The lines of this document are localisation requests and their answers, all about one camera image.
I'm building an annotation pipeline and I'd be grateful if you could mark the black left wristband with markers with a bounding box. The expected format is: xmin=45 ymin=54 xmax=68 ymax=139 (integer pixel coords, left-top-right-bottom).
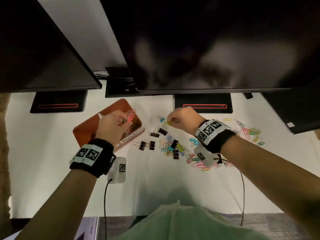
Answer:
xmin=69 ymin=138 xmax=117 ymax=178

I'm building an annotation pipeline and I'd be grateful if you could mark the wide black computer monitor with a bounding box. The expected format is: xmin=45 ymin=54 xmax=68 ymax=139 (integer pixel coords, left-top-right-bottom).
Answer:
xmin=99 ymin=0 xmax=320 ymax=95

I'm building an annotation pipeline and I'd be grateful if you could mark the black left camera cable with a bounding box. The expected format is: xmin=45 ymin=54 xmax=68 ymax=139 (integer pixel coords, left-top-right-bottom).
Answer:
xmin=103 ymin=178 xmax=113 ymax=240

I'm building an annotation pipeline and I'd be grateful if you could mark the black laptop with orange stripe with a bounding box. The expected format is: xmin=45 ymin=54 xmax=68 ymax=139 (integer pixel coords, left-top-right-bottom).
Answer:
xmin=173 ymin=93 xmax=233 ymax=114

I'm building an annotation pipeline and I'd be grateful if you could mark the black wristband with markers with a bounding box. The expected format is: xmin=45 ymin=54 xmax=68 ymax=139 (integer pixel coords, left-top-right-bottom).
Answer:
xmin=194 ymin=119 xmax=237 ymax=154
xmin=69 ymin=138 xmax=117 ymax=178

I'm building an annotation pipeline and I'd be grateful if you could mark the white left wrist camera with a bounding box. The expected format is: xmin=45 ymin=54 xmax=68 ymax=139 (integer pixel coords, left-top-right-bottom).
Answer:
xmin=107 ymin=157 xmax=127 ymax=185

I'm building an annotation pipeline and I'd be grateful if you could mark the printed cardboard tissue box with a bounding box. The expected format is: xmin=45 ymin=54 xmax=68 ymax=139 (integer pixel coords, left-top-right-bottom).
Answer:
xmin=0 ymin=93 xmax=12 ymax=240

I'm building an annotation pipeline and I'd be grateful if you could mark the orange divided sorting box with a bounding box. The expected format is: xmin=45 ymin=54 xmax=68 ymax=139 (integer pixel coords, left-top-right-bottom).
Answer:
xmin=72 ymin=98 xmax=145 ymax=153

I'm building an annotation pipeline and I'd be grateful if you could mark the black monitor stand red stripe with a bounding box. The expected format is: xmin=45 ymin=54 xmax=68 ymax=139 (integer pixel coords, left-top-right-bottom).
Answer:
xmin=30 ymin=90 xmax=88 ymax=114

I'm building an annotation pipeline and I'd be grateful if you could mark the person's right forearm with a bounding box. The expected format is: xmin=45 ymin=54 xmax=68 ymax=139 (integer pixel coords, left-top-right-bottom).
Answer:
xmin=220 ymin=135 xmax=320 ymax=240

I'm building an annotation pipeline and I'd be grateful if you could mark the pile of colorful paper clips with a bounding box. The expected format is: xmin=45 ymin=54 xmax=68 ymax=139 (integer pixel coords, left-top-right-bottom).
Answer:
xmin=186 ymin=118 xmax=265 ymax=172

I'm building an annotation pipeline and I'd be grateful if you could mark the black right wristband with markers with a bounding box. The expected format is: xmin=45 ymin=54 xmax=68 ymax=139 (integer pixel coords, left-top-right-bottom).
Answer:
xmin=194 ymin=119 xmax=237 ymax=154

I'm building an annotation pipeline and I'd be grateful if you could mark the person's left hand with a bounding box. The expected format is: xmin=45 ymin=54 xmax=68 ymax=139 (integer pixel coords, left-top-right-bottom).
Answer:
xmin=96 ymin=110 xmax=133 ymax=147

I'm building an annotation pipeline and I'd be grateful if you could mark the black camera cable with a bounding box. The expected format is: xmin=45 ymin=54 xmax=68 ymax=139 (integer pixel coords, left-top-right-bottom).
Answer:
xmin=217 ymin=157 xmax=245 ymax=227
xmin=103 ymin=178 xmax=113 ymax=240

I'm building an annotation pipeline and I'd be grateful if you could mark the sorted heap of paper clips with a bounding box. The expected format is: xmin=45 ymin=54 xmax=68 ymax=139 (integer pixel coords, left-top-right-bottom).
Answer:
xmin=122 ymin=110 xmax=142 ymax=138

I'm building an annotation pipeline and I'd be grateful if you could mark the green shirt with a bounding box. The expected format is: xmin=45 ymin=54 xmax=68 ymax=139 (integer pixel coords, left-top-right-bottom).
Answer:
xmin=112 ymin=201 xmax=273 ymax=240

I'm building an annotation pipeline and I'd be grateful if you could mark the person's right hand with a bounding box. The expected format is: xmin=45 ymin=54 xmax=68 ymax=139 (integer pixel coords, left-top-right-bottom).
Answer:
xmin=167 ymin=106 xmax=207 ymax=137

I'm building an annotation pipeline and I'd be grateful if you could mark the black right camera cable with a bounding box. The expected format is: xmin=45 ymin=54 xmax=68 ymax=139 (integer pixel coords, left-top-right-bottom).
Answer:
xmin=217 ymin=157 xmax=245 ymax=227

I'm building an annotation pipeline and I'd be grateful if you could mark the person's left forearm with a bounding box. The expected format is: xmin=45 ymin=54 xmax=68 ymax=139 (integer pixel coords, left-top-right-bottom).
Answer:
xmin=15 ymin=168 xmax=98 ymax=240

